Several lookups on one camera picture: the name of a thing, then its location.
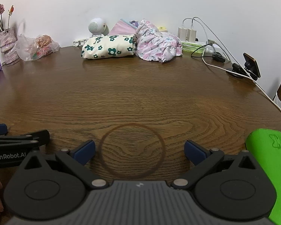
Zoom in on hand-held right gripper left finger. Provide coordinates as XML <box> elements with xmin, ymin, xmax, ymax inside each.
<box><xmin>25</xmin><ymin>140</ymin><xmax>109</xmax><ymax>189</ymax></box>

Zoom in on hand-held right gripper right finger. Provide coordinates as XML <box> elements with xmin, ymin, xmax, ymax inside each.
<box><xmin>170</xmin><ymin>140</ymin><xmax>257</xmax><ymax>190</ymax></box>

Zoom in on pink floral garment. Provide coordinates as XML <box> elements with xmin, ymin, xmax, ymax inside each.
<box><xmin>134</xmin><ymin>19</ymin><xmax>183</xmax><ymax>63</ymax></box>

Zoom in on cream floral folded clothes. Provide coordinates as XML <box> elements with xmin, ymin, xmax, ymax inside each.
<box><xmin>81</xmin><ymin>34</ymin><xmax>137</xmax><ymax>60</ymax></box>

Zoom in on green plastic object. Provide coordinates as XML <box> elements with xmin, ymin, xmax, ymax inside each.
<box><xmin>245</xmin><ymin>128</ymin><xmax>281</xmax><ymax>225</ymax></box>

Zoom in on clear plastic snack bag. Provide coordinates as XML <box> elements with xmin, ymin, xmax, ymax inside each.
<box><xmin>15</xmin><ymin>34</ymin><xmax>61</xmax><ymax>62</ymax></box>

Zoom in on black phone holder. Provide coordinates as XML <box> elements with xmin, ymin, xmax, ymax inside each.
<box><xmin>226</xmin><ymin>61</ymin><xmax>259</xmax><ymax>80</ymax></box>

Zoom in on light green box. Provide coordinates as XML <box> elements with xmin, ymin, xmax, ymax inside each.
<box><xmin>181</xmin><ymin>43</ymin><xmax>206</xmax><ymax>53</ymax></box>

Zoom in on white round speaker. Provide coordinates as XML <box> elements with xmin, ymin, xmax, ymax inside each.
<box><xmin>87</xmin><ymin>17</ymin><xmax>108</xmax><ymax>38</ymax></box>

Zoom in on pink folded cloth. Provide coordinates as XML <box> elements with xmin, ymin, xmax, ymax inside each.
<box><xmin>107</xmin><ymin>18</ymin><xmax>141</xmax><ymax>36</ymax></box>

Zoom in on long white cable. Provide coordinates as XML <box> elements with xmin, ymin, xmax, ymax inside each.
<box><xmin>202</xmin><ymin>50</ymin><xmax>281</xmax><ymax>123</ymax></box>

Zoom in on black cable adapter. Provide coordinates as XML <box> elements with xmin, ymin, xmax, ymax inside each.
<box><xmin>191</xmin><ymin>44</ymin><xmax>226</xmax><ymax>63</ymax></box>

